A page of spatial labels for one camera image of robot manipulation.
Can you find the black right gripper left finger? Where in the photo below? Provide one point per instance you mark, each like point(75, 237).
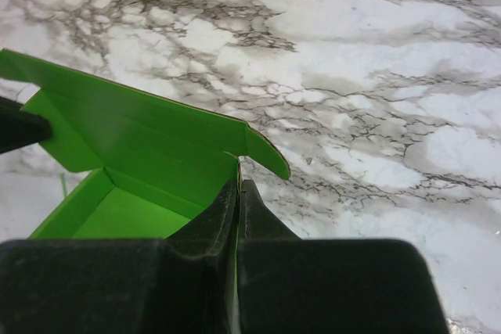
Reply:
point(175, 285)

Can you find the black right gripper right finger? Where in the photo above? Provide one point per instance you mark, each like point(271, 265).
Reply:
point(291, 285)

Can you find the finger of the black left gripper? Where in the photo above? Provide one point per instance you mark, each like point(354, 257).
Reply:
point(19, 128)

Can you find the green paper box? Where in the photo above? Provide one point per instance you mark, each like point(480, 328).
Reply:
point(151, 165)

